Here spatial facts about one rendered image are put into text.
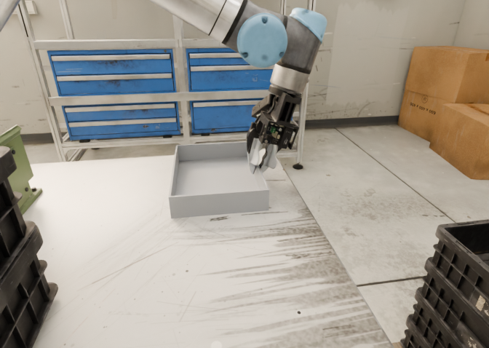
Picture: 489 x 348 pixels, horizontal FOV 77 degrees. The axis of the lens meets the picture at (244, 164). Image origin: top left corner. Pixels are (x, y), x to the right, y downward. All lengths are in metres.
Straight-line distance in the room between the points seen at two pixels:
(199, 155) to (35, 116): 2.60
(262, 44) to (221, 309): 0.38
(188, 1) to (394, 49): 3.12
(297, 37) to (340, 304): 0.46
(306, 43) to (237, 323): 0.50
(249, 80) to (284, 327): 1.83
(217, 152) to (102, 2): 2.29
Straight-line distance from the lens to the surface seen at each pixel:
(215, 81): 2.11
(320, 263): 0.55
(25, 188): 0.79
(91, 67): 2.18
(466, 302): 0.91
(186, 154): 0.87
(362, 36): 3.33
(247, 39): 0.48
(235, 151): 0.87
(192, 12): 0.50
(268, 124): 0.64
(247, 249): 0.56
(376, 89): 3.52
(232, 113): 2.17
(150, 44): 2.07
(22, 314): 0.49
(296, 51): 0.65
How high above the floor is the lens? 1.07
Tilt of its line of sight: 26 degrees down
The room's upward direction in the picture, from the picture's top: straight up
